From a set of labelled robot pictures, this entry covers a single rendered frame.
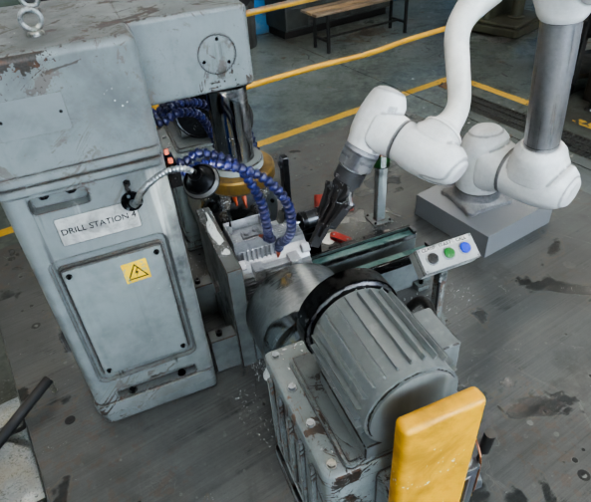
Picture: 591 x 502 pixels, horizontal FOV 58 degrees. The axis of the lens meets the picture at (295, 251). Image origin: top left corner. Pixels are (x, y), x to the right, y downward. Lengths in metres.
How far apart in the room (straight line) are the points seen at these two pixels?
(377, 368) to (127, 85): 0.62
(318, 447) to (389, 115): 0.75
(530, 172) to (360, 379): 1.09
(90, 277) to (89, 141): 0.29
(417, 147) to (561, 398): 0.73
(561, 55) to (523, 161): 0.33
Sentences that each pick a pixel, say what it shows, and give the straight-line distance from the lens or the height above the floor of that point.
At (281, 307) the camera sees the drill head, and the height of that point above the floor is 1.15.
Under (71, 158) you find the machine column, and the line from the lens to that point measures 1.03.
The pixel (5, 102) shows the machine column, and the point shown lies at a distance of 0.99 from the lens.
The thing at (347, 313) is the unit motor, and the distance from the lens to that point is 0.86.
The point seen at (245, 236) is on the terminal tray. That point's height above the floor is 1.13.
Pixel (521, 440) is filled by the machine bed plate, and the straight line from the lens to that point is 1.43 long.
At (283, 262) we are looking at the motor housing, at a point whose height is 1.06.
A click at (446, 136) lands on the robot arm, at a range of 1.26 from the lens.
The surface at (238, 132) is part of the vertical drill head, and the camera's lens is 1.22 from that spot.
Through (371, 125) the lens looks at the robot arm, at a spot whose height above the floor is 1.41.
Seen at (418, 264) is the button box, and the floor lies 1.05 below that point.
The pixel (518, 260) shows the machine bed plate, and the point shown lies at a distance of 1.90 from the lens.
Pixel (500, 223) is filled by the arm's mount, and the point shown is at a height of 0.89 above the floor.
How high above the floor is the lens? 1.96
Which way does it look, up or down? 38 degrees down
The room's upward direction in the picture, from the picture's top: 4 degrees counter-clockwise
